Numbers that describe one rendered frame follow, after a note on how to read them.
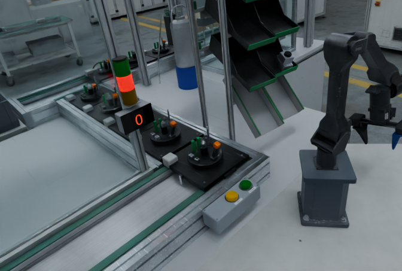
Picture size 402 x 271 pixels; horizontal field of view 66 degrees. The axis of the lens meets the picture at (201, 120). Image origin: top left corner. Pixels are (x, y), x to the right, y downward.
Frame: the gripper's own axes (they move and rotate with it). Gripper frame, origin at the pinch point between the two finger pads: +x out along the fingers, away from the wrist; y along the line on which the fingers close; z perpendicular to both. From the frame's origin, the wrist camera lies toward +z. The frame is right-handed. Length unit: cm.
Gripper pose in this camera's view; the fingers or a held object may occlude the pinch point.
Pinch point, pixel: (379, 137)
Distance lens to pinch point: 118.7
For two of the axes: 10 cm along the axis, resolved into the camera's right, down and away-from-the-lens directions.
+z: 7.3, -3.9, 5.6
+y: -6.5, -1.5, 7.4
